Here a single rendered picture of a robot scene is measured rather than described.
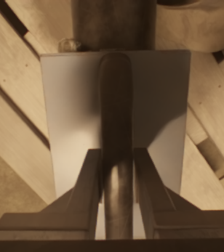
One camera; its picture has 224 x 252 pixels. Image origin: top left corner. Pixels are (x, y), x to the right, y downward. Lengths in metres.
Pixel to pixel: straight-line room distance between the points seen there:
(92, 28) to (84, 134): 0.11
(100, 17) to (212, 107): 0.36
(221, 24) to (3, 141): 0.54
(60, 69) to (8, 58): 0.32
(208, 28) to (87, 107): 0.33
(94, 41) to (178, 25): 0.26
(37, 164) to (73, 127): 0.32
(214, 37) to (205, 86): 0.10
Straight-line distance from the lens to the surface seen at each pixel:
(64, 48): 0.19
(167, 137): 0.19
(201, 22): 0.43
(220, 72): 0.49
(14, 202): 0.81
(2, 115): 0.49
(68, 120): 0.18
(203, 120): 0.49
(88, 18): 0.21
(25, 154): 0.49
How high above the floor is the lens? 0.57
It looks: 76 degrees down
